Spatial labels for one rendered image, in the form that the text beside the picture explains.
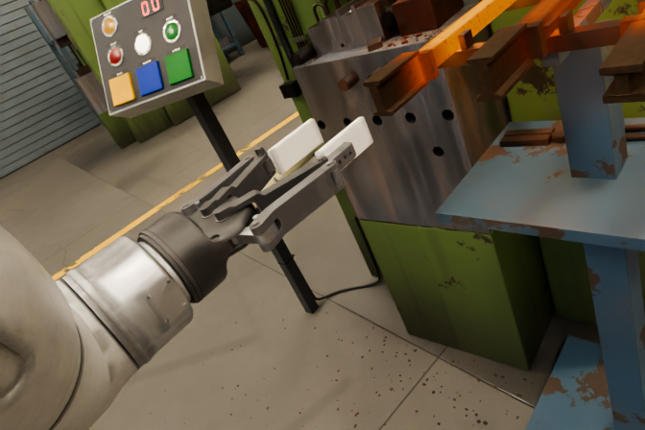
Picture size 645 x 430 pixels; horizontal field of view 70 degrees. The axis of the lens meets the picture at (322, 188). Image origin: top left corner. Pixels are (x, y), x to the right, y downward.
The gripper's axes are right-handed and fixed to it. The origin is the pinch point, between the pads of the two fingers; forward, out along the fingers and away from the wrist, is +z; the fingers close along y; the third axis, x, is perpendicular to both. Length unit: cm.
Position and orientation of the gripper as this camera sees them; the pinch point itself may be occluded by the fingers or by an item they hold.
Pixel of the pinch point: (322, 143)
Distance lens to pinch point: 48.2
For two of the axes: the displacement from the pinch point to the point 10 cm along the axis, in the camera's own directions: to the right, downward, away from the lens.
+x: -3.8, -8.2, -4.4
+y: 6.7, 0.9, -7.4
